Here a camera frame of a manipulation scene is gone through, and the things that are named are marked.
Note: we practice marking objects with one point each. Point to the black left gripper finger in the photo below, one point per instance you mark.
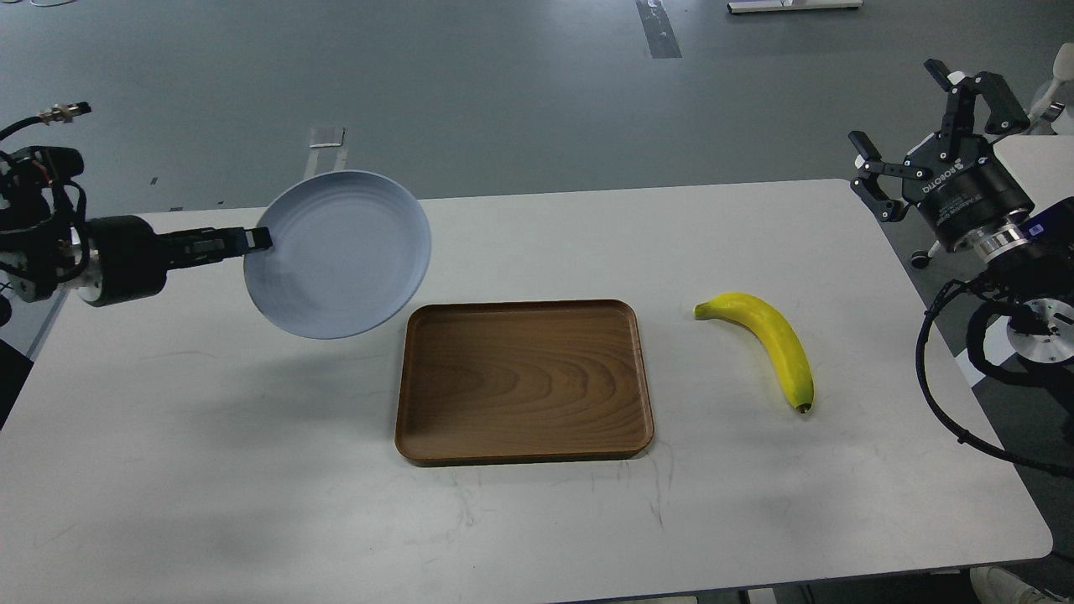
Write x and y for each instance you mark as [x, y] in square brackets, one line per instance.
[238, 242]

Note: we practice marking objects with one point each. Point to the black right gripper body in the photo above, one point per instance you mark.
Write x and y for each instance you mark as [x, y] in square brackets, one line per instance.
[964, 190]

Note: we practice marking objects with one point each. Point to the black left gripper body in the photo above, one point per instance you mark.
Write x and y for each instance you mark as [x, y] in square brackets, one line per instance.
[132, 260]

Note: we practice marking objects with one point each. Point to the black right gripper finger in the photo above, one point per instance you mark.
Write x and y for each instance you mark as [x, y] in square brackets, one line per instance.
[867, 182]
[956, 137]

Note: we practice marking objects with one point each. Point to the light blue plate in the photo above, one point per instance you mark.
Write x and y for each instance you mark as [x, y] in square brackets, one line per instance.
[349, 250]

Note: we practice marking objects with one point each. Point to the yellow banana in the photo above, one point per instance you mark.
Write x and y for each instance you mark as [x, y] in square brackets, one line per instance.
[784, 348]

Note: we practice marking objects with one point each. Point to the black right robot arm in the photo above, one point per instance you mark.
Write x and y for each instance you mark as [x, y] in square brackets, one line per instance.
[1032, 275]

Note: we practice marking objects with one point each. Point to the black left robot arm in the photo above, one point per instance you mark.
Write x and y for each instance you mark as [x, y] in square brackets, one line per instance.
[49, 244]

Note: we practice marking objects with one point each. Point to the white wheeled stand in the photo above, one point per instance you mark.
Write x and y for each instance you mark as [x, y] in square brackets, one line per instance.
[1050, 111]

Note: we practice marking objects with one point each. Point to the brown wooden tray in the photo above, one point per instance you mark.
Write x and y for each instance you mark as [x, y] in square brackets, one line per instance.
[523, 382]

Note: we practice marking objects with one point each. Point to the white shoe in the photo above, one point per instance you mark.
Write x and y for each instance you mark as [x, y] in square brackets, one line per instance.
[992, 584]

